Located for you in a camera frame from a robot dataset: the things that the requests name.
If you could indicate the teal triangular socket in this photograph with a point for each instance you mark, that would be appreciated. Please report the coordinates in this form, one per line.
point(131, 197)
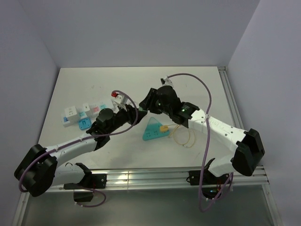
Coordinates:
point(152, 130)

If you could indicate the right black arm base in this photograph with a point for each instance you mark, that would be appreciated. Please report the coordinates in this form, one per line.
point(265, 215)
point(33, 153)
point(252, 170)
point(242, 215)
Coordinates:
point(211, 185)

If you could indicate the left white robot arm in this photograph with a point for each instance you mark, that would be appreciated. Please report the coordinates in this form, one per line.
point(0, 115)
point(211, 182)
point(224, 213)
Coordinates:
point(36, 172)

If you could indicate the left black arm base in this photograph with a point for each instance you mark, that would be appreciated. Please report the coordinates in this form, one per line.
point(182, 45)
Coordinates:
point(87, 189)

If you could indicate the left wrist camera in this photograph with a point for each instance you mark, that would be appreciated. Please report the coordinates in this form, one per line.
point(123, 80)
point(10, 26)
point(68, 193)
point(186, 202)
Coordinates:
point(119, 100)

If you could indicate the aluminium front rail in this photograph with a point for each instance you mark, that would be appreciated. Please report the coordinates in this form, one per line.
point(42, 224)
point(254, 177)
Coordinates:
point(117, 179)

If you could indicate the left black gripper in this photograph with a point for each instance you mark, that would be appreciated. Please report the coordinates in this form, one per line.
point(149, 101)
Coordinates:
point(130, 112)

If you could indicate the white colourful power strip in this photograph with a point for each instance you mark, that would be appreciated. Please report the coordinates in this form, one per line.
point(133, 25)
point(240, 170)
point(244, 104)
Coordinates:
point(95, 110)

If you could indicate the white cube socket adapter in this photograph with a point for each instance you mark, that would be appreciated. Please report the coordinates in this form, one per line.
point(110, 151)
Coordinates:
point(71, 113)

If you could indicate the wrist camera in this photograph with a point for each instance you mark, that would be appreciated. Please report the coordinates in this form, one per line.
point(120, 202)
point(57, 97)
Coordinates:
point(166, 82)
point(119, 100)

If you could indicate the yellow charger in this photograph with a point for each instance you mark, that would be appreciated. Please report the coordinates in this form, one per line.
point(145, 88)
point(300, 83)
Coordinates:
point(164, 128)

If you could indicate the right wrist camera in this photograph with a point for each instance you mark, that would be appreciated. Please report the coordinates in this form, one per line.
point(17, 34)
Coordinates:
point(166, 82)

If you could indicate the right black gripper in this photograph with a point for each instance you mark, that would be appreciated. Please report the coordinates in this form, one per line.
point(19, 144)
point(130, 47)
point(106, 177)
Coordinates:
point(146, 104)

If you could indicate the white charger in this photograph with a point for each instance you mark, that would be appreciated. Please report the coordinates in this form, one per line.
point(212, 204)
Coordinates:
point(87, 109)

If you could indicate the blue plug adapter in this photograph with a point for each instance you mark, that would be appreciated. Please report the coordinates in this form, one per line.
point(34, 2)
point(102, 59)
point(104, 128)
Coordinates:
point(84, 124)

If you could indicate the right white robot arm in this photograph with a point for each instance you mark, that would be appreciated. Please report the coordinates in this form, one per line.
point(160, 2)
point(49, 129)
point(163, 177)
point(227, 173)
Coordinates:
point(215, 128)

